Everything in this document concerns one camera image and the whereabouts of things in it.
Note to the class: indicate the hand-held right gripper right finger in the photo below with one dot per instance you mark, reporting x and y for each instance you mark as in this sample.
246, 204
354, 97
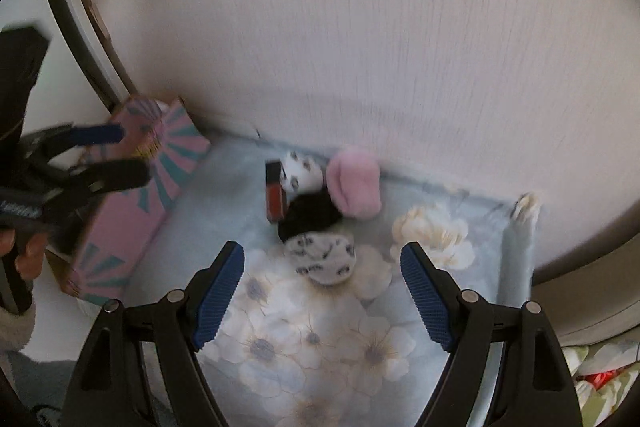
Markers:
425, 297

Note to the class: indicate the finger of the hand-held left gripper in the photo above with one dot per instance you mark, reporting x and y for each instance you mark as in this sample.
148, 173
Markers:
110, 177
97, 134

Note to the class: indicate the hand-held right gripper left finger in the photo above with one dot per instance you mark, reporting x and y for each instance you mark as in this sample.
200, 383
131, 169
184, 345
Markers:
220, 297

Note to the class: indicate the pink sunburst cardboard box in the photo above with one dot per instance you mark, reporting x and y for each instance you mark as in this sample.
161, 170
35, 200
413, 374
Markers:
150, 192

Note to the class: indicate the large panda print scrunchie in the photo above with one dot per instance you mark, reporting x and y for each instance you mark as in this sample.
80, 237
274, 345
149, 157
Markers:
322, 257

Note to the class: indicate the person's left hand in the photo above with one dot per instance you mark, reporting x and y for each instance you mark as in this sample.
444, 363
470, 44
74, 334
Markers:
32, 254

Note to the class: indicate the floral light blue cloth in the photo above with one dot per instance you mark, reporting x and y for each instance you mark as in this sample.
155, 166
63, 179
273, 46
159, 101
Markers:
300, 347

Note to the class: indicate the door hinge plate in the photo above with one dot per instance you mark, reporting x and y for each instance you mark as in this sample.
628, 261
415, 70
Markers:
97, 21

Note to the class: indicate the red lip gloss tube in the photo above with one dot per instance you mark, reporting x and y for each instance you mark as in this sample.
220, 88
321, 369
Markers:
276, 197

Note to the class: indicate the black scrunchie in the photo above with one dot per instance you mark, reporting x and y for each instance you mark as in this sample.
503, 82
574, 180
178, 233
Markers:
310, 217

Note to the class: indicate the pink fluffy scrunchie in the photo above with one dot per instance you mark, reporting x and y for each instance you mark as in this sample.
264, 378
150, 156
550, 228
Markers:
352, 184

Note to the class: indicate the small panda print scrunchie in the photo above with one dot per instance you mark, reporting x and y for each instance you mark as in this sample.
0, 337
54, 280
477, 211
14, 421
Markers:
300, 171

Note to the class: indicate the grey cushion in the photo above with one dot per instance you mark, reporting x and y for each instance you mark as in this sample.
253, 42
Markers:
590, 297

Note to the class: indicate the red patterned cloth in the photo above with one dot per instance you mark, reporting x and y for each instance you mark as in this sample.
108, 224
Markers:
605, 378

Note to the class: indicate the white door frame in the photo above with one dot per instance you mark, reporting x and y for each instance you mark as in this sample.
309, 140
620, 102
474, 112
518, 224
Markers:
80, 7

